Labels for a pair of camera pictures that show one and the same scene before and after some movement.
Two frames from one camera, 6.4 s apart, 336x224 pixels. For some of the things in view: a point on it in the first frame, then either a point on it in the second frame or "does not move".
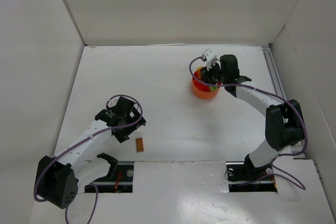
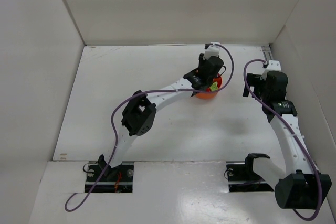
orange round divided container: x=201 y=90 does not move
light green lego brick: x=213 y=88 does not move
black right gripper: x=211 y=74 to x=250 y=83
